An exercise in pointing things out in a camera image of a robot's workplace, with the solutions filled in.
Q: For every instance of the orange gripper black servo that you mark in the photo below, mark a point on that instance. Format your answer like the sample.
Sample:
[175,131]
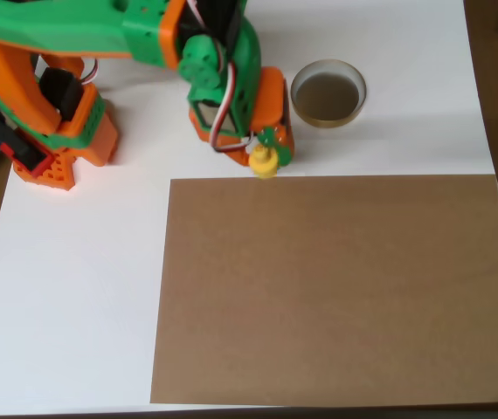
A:
[272,99]

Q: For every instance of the small yellow plastic piece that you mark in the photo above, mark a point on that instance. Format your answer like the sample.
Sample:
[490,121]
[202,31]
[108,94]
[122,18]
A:
[264,163]

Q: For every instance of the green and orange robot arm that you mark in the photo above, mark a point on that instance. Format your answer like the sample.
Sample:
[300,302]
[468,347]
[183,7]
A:
[78,30]

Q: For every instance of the orange robot base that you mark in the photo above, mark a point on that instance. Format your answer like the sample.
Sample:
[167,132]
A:
[96,139]

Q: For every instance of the round gold-rimmed bowl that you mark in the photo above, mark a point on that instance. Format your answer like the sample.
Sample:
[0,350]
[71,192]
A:
[327,98]

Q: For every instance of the white table sheet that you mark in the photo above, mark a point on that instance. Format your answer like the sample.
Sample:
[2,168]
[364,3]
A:
[166,131]

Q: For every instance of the brown cardboard sheet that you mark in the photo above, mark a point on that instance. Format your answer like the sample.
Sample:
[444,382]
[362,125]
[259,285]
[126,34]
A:
[332,288]

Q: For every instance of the red black controller board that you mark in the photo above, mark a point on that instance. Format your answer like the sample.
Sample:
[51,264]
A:
[26,153]

